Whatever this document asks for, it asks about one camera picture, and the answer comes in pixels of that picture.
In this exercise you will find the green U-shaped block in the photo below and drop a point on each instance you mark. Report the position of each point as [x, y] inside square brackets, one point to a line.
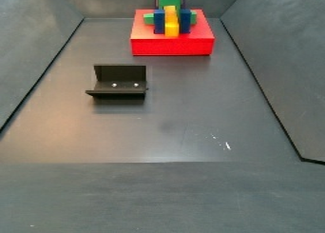
[176, 3]

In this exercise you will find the red base board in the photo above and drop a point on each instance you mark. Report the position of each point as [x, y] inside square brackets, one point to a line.
[149, 44]

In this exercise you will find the dark blue left peg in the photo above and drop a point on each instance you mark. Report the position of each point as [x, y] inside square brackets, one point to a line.
[157, 21]

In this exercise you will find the dark blue peg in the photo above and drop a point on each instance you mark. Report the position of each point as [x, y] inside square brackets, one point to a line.
[157, 21]
[184, 20]

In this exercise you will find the dark blue right peg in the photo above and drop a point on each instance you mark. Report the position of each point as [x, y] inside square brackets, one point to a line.
[184, 20]

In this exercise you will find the yellow long bar block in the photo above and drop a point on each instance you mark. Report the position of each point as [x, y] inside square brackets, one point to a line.
[171, 22]

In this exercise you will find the black angle bracket fixture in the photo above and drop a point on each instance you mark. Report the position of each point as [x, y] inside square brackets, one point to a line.
[119, 79]

